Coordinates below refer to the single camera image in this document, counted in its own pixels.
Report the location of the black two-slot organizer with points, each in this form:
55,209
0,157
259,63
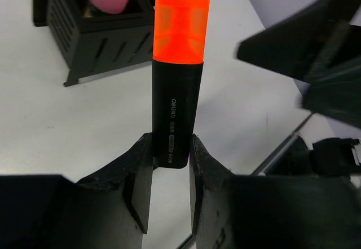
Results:
94,44

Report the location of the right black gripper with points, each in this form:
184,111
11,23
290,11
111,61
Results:
318,41

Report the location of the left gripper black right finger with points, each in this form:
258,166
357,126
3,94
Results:
249,211

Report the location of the orange capped black highlighter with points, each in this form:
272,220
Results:
178,58

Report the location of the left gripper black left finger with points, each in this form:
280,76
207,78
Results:
106,209

